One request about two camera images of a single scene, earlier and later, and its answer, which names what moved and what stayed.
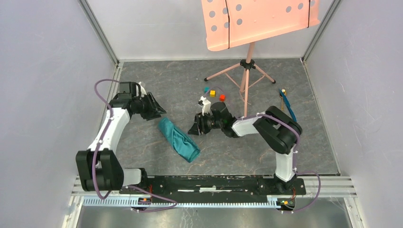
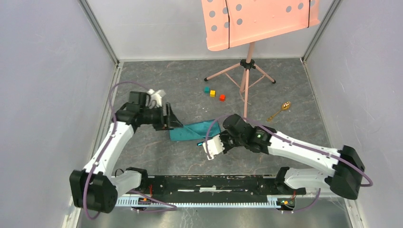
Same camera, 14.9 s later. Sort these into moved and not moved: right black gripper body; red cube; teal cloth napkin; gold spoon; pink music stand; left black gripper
Moved: gold spoon; left black gripper; teal cloth napkin; right black gripper body
Not moved: red cube; pink music stand
